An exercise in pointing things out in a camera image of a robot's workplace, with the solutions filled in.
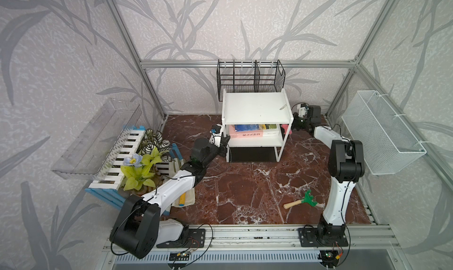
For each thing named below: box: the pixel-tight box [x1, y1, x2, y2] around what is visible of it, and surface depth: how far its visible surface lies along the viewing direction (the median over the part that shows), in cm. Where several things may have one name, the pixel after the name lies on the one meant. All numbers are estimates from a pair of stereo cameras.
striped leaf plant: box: [136, 128, 173, 163], surface depth 75 cm
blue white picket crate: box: [84, 125, 183, 208], surface depth 65 cm
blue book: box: [234, 124, 260, 133], surface depth 86 cm
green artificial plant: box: [120, 147, 163, 192], surface depth 68 cm
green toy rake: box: [283, 189, 318, 210], surface depth 85 cm
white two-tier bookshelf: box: [221, 87, 294, 163], surface depth 85 cm
